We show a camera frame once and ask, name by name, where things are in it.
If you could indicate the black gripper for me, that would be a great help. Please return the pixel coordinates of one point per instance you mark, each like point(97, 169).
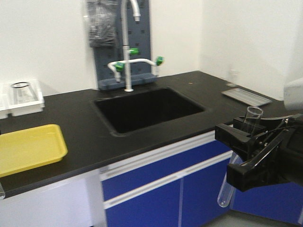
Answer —
point(279, 156)

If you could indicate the white lab faucet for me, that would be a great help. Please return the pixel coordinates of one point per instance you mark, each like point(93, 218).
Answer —
point(125, 64)

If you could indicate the grey pegboard drying rack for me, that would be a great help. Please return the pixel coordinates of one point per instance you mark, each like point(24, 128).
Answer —
point(139, 37)

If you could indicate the short clear test tube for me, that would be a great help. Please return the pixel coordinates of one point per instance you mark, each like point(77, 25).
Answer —
point(2, 192)

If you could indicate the yellow plastic tray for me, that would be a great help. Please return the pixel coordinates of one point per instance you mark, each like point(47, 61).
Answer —
point(31, 148)

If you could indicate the clear glass conical flask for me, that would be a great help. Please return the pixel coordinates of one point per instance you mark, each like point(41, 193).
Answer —
point(23, 93)

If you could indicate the grey metal tray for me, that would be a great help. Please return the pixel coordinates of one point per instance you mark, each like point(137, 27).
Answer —
point(246, 97)

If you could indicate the blue lab cabinet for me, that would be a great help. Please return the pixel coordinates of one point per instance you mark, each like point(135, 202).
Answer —
point(182, 190)

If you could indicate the black lab sink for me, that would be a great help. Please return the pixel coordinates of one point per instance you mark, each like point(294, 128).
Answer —
point(125, 114)

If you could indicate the white plastic basket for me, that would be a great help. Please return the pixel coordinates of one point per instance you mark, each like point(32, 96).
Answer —
point(6, 101)

